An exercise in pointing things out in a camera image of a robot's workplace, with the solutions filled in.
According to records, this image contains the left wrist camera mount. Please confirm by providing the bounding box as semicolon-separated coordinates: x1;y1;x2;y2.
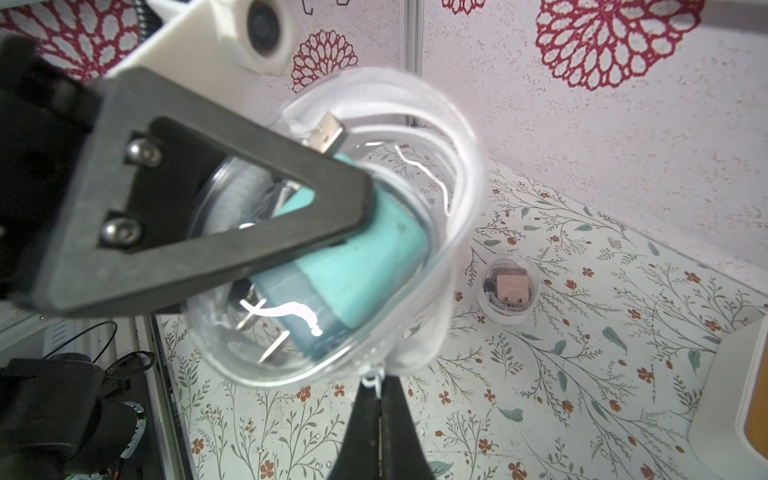
107;0;299;113

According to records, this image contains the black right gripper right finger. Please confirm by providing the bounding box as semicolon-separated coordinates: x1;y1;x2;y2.
380;376;434;480

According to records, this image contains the white wooden-top tissue box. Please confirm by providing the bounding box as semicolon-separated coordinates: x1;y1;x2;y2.
688;318;767;479

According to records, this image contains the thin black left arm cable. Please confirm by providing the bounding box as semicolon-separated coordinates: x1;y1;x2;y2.
41;320;157;385

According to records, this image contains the pink charger plug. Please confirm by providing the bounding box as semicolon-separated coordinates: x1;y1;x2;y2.
495;268;530;307

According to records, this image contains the black wire wall rack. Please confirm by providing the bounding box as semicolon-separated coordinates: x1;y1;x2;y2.
300;0;351;16

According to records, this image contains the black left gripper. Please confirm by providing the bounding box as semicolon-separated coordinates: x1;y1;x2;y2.
1;34;374;317

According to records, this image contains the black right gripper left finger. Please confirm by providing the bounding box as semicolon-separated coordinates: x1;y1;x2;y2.
327;377;380;480

